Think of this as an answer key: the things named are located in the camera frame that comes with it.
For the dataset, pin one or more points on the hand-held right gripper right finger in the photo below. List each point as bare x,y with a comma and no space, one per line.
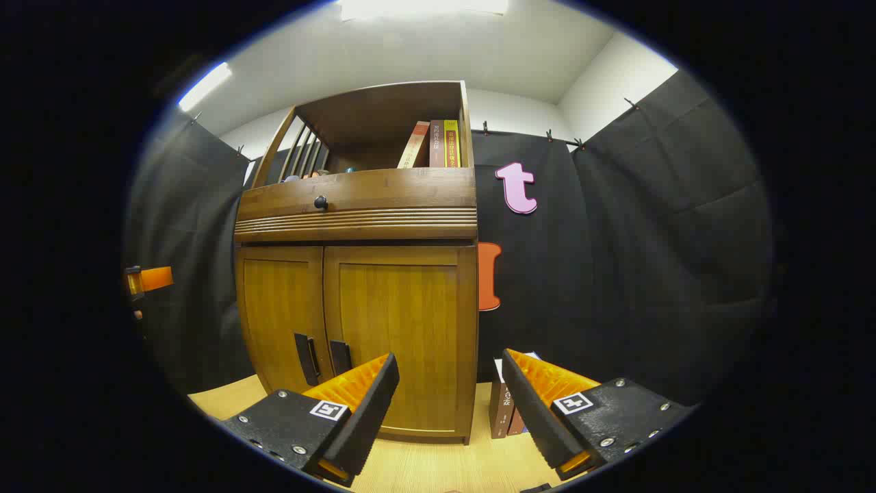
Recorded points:
534,411

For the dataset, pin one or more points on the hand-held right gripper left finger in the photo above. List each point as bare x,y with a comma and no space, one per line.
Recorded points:
373,418

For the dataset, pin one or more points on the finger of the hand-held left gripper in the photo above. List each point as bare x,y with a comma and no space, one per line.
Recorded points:
157,279

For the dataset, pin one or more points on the wooden shoe cabinet door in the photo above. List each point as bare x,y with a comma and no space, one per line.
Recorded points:
404,308
277,308

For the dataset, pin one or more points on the wooden double-door shoe cabinet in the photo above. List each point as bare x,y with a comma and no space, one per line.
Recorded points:
383,109

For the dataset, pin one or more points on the wooden cabinet drawer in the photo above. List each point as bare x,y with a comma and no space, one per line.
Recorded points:
397,188

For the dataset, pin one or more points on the reddish brown book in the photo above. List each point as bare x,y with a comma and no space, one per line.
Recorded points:
516,423

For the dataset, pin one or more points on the dark brown book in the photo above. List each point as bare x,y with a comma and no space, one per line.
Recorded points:
499,411

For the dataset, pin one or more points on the black backdrop cloth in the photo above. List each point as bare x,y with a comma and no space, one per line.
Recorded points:
616,274

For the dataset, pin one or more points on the black drawer knob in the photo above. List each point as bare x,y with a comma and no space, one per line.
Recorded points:
320,202

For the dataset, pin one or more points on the narrow ceiling light strip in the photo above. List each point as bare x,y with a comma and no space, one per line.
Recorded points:
205,85

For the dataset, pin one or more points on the tan book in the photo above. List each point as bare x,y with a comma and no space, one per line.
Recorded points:
414,145

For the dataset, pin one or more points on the yellow book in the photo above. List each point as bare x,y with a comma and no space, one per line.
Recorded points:
452,145

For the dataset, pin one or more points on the dark red book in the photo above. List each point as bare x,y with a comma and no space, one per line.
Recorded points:
436,145

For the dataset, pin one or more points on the large ceiling light panel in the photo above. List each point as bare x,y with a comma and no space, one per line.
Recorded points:
424,7

